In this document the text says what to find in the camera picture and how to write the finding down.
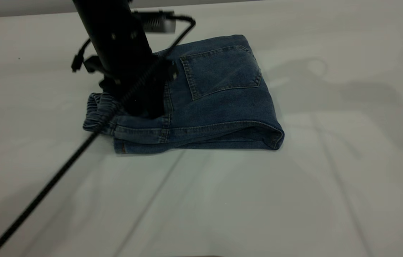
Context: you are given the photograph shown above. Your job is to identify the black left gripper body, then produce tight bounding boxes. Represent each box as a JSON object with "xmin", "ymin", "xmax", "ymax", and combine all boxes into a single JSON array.
[{"xmin": 98, "ymin": 57, "xmax": 179, "ymax": 117}]

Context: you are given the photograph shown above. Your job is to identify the blue faded denim pants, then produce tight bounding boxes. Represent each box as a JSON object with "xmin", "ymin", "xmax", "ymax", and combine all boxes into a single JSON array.
[{"xmin": 83, "ymin": 34, "xmax": 285, "ymax": 155}]

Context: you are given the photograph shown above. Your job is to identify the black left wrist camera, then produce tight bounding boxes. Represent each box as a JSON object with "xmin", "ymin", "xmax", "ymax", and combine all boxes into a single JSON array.
[{"xmin": 132, "ymin": 11, "xmax": 177, "ymax": 34}]

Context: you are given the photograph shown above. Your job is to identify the short black plug cable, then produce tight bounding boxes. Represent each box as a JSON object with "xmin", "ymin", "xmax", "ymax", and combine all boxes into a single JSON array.
[{"xmin": 71, "ymin": 37, "xmax": 97, "ymax": 74}]

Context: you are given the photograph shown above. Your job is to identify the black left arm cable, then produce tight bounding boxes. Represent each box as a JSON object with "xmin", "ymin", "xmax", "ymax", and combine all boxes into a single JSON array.
[{"xmin": 0, "ymin": 15, "xmax": 197, "ymax": 257}]

